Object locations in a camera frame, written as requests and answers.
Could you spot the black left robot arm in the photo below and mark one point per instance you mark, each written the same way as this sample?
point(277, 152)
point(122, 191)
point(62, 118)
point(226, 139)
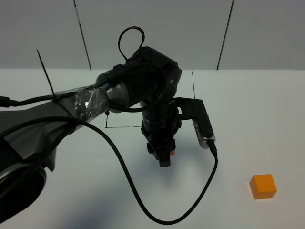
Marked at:
point(146, 83)

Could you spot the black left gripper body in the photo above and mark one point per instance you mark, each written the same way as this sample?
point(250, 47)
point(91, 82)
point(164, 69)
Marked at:
point(159, 131)

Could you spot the orange cube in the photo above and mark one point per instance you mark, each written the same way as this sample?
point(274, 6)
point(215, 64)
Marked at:
point(262, 186)

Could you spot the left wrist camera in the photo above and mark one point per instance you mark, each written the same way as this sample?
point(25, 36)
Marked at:
point(194, 109)

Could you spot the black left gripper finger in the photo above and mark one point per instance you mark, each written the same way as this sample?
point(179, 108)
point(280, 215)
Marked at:
point(164, 157)

